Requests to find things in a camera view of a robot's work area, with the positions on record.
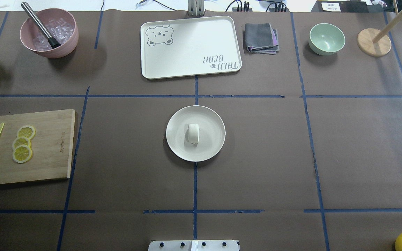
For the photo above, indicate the white steamed bun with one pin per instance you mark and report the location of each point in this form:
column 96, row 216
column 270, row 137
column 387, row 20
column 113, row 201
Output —
column 193, row 134

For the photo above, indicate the white plate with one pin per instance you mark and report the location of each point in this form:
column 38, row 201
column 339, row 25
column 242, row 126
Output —
column 212, row 133

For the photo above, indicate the cream bear tray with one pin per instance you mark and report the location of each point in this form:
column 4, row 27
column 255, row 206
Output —
column 189, row 47

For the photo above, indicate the folded grey cloth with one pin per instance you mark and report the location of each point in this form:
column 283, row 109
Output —
column 261, row 38

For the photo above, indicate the bamboo cutting board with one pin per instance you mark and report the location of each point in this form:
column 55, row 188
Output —
column 36, row 146

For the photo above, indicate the green bowl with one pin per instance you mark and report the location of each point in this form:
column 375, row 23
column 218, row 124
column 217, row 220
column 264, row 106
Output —
column 326, row 39

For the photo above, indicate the metal black-tipped muddler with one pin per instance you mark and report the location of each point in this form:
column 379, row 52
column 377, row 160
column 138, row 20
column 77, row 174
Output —
column 35, row 19

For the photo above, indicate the pink bowl with ice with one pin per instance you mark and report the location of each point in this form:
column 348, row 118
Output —
column 60, row 35

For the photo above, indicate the lemon slice top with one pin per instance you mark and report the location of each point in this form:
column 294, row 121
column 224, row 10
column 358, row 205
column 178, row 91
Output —
column 26, row 131

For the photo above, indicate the lemon slice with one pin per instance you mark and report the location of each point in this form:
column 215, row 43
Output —
column 26, row 131
column 22, row 154
column 21, row 141

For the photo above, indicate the lemon slice middle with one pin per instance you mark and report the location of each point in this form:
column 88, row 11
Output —
column 21, row 141

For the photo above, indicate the lemon slice bottom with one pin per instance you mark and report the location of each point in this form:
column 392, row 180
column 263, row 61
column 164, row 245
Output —
column 22, row 154

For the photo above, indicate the wooden mug tree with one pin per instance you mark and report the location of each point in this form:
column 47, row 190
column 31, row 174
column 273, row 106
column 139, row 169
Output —
column 376, row 42

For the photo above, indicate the aluminium frame post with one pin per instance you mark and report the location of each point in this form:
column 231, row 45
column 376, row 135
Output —
column 196, row 8

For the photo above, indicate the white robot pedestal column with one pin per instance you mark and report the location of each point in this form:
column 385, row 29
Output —
column 194, row 245

